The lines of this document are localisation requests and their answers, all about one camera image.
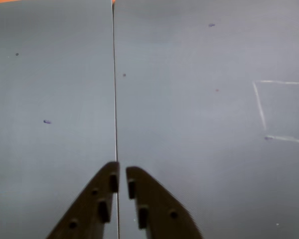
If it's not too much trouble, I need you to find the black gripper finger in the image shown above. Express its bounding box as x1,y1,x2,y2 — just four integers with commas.
126,166,204,239
46,161,121,239

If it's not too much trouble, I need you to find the dark grey mat with chalk square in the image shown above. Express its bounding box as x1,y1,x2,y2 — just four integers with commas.
113,0,299,239

